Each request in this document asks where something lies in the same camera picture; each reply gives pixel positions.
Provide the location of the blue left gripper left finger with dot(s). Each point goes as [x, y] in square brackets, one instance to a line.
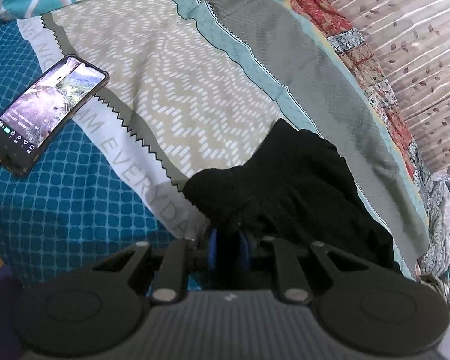
[218, 249]

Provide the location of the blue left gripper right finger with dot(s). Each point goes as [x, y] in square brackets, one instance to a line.
[239, 251]

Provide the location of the black pants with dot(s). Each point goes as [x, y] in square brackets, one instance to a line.
[296, 187]

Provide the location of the patterned teal beige bedsheet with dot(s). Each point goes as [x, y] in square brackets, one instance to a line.
[193, 84]

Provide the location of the crumpled grey patterned cloth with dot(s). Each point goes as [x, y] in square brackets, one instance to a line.
[433, 267]

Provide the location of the black smartphone with lit screen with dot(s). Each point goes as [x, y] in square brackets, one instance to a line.
[31, 121]

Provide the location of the red floral patchwork quilt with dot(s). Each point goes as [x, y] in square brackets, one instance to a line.
[351, 47]

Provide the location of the beige leaf pattern curtain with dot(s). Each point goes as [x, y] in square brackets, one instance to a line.
[411, 39]

